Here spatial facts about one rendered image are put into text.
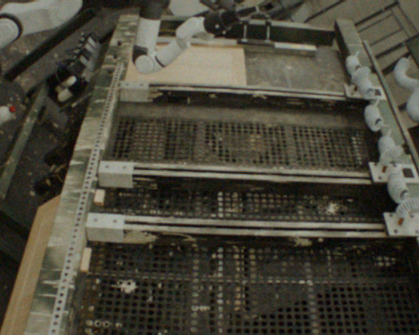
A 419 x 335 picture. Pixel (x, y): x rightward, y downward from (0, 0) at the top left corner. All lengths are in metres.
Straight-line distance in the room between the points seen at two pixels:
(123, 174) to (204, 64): 0.90
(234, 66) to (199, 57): 0.19
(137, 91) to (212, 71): 0.42
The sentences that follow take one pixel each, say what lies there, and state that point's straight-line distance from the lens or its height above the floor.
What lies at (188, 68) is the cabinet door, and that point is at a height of 1.12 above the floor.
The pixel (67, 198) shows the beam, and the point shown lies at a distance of 1.87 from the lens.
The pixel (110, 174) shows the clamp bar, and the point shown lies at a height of 0.96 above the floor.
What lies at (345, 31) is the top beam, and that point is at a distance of 2.95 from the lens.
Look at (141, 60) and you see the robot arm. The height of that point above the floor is 1.14.
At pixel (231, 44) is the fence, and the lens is 2.76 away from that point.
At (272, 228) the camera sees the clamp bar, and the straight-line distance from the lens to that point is 1.75.
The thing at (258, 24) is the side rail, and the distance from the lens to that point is 2.98.
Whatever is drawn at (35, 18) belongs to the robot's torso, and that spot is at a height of 0.75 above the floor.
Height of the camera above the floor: 2.00
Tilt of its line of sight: 23 degrees down
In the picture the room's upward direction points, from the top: 63 degrees clockwise
